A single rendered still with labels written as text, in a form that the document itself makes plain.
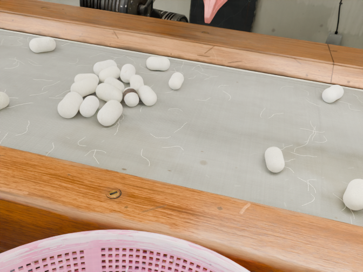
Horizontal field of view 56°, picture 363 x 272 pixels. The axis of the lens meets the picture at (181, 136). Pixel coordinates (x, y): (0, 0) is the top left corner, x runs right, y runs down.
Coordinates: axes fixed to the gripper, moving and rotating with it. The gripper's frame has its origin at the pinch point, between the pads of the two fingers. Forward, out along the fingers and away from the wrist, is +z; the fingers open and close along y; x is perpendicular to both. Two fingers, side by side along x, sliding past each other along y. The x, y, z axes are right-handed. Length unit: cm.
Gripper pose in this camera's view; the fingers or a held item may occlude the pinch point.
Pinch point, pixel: (208, 15)
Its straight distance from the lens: 48.5
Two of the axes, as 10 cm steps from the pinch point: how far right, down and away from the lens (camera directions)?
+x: 0.9, 2.7, 9.6
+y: 9.7, 1.8, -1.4
